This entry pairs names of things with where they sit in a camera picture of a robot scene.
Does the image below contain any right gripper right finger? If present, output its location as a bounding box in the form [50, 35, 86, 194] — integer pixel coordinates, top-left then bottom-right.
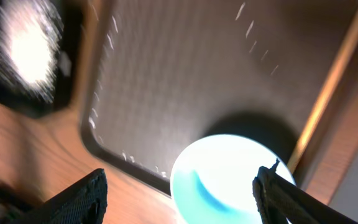
[252, 161, 357, 224]

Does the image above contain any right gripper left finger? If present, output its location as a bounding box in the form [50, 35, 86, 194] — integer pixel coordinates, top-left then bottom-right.
[14, 169, 108, 224]

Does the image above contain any light blue bowl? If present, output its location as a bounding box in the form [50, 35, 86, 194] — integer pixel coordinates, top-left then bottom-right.
[170, 134, 295, 223]

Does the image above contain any pile of white rice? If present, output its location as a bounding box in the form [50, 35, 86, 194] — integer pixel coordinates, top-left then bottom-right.
[0, 0, 64, 103]

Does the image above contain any wooden chopstick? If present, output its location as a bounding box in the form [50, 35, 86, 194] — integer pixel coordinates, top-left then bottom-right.
[287, 10, 358, 173]

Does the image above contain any dark brown serving tray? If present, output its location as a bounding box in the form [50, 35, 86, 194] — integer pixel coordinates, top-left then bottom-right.
[80, 0, 358, 194]

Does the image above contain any black plastic tray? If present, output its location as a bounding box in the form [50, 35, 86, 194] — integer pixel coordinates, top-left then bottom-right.
[0, 0, 83, 118]

